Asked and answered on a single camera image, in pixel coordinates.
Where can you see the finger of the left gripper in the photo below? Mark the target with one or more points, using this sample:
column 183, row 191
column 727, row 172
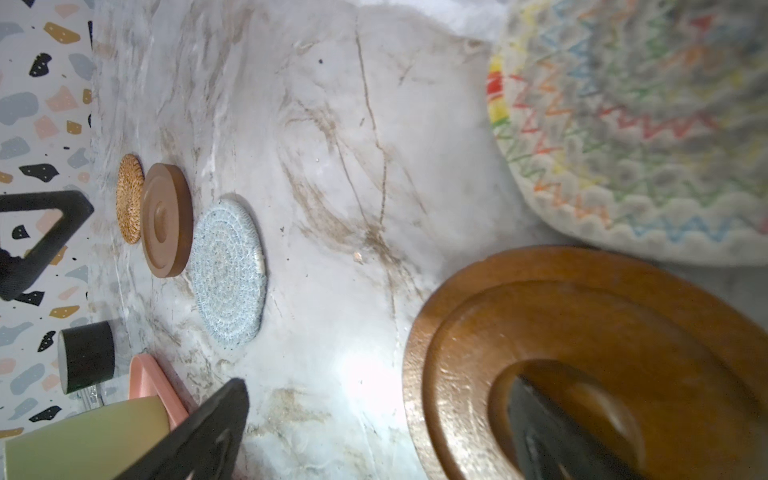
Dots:
column 20, row 273

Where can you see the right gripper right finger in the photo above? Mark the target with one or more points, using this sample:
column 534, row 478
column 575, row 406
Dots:
column 550, row 444

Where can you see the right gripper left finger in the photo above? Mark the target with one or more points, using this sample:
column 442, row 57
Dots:
column 205, row 445

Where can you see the light brown wooden coaster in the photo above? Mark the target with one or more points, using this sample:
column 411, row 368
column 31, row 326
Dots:
column 666, row 376

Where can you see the brown rattan woven coaster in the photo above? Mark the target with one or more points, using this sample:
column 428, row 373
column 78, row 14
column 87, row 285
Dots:
column 129, row 192

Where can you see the dark brown wooden coaster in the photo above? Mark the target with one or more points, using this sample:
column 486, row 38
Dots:
column 167, row 220

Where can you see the light blue woven coaster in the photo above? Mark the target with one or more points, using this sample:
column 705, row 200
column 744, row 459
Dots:
column 228, row 273

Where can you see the multicolour woven coaster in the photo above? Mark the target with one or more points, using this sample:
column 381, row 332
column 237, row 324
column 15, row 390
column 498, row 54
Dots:
column 639, row 126

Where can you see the pink tray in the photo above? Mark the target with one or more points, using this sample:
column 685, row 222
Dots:
column 147, row 379

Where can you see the green mug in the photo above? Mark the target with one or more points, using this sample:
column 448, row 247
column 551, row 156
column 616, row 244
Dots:
column 97, row 444

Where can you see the black tape roll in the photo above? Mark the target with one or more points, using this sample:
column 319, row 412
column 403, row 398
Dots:
column 86, row 356

